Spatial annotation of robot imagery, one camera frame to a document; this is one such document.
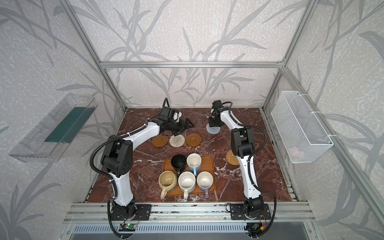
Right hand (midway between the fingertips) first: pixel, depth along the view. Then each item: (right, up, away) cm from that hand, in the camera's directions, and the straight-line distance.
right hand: (213, 119), depth 109 cm
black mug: (-21, -24, -26) cm, 41 cm away
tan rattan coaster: (+11, -25, -16) cm, 31 cm away
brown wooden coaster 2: (-14, -14, -7) cm, 21 cm away
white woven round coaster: (-25, -15, -7) cm, 30 cm away
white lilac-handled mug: (-6, -34, -26) cm, 44 cm away
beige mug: (-27, -35, -26) cm, 52 cm away
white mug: (-16, -35, -26) cm, 47 cm away
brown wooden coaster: (-37, -14, -9) cm, 40 cm away
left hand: (-14, -2, -17) cm, 22 cm away
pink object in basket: (+38, -16, -35) cm, 54 cm away
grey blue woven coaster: (0, -7, -1) cm, 8 cm away
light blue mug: (-13, -25, -20) cm, 34 cm away
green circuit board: (-44, -52, -37) cm, 78 cm away
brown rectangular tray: (-5, -28, -19) cm, 34 cm away
